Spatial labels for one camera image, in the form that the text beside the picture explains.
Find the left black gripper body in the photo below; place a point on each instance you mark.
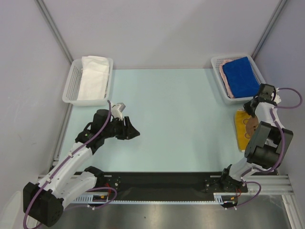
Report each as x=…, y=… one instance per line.
x=116, y=129

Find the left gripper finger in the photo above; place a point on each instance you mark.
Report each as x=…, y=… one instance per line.
x=127, y=123
x=130, y=132

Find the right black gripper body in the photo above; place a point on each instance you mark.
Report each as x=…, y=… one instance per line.
x=252, y=106

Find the yellow brown bear towel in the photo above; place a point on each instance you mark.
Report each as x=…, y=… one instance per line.
x=245, y=126

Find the white towel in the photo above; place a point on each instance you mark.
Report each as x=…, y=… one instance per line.
x=94, y=79

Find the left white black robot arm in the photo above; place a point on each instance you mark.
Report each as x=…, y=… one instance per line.
x=46, y=200

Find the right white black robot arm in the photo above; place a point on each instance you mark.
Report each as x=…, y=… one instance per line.
x=268, y=140

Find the blue towel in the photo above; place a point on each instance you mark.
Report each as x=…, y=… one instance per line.
x=241, y=78

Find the right white plastic basket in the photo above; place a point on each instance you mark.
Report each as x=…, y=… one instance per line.
x=217, y=61

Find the white plastic basket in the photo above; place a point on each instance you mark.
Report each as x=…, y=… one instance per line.
x=217, y=61
x=71, y=89

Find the pink towel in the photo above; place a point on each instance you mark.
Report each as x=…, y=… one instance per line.
x=224, y=78

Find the left white plastic basket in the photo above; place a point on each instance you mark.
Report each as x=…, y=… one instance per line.
x=71, y=89

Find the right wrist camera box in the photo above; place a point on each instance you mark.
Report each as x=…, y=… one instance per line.
x=275, y=97

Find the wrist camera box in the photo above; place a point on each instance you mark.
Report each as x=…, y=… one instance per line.
x=117, y=110
x=275, y=97

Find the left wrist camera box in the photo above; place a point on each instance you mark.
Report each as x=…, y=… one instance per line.
x=117, y=110

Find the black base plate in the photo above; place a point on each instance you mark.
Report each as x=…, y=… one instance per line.
x=169, y=186

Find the white slotted cable duct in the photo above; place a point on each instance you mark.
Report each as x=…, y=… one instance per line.
x=217, y=199

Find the right aluminium corner post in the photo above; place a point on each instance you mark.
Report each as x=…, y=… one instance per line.
x=270, y=26

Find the aluminium corner post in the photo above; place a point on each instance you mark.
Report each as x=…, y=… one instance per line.
x=270, y=26
x=42, y=7

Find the left aluminium corner post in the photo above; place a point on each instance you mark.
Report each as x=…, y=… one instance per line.
x=42, y=7

